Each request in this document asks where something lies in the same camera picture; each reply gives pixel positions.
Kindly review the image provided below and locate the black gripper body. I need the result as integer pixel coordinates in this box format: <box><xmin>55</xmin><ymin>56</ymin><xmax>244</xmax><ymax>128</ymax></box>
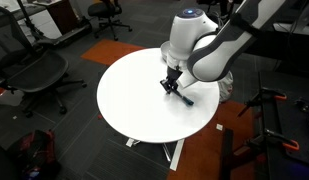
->
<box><xmin>167</xmin><ymin>67</ymin><xmax>182</xmax><ymax>85</ymax></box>

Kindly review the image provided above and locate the teal marker pen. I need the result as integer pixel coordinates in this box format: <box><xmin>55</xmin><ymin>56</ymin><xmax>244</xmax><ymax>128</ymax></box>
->
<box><xmin>174</xmin><ymin>91</ymin><xmax>194</xmax><ymax>106</ymax></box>

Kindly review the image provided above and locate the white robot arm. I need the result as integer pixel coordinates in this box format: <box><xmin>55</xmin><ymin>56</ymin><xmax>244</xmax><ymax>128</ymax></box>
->
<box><xmin>161</xmin><ymin>0</ymin><xmax>293</xmax><ymax>92</ymax></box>

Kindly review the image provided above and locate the round white table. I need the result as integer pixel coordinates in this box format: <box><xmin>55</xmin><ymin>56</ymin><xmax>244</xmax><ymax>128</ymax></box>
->
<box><xmin>97</xmin><ymin>48</ymin><xmax>219</xmax><ymax>143</ymax></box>

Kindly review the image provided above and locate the white table base foot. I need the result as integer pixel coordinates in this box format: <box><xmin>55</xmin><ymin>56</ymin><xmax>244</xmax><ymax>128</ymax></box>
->
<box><xmin>125</xmin><ymin>138</ymin><xmax>185</xmax><ymax>171</ymax></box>

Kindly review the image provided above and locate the black office chair background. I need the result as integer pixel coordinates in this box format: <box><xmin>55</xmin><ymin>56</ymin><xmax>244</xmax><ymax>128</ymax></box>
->
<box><xmin>87</xmin><ymin>0</ymin><xmax>132</xmax><ymax>41</ymax></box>

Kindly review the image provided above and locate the white cabinet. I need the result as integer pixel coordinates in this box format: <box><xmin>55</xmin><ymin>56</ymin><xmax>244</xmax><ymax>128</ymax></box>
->
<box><xmin>10</xmin><ymin>0</ymin><xmax>82</xmax><ymax>41</ymax></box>

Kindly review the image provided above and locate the black mesh office chair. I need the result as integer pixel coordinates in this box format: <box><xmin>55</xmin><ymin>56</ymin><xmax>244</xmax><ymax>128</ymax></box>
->
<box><xmin>0</xmin><ymin>6</ymin><xmax>87</xmax><ymax>117</ymax></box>

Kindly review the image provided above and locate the red black bag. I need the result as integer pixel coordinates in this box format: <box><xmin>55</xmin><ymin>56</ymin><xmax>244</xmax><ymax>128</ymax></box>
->
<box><xmin>7</xmin><ymin>130</ymin><xmax>61</xmax><ymax>180</ymax></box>

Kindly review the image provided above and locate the orange handled clamp upper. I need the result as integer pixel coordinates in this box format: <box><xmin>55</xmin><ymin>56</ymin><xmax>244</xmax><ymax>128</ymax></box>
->
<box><xmin>237</xmin><ymin>87</ymin><xmax>287</xmax><ymax>117</ymax></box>

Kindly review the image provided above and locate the orange handled clamp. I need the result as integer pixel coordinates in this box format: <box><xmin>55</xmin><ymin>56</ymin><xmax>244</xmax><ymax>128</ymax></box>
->
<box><xmin>237</xmin><ymin>87</ymin><xmax>287</xmax><ymax>117</ymax></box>
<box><xmin>246</xmin><ymin>128</ymin><xmax>300</xmax><ymax>152</ymax></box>

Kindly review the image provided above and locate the orange handled clamp lower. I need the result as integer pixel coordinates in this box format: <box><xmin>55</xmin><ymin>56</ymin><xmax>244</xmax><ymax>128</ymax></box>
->
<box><xmin>246</xmin><ymin>128</ymin><xmax>300</xmax><ymax>152</ymax></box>

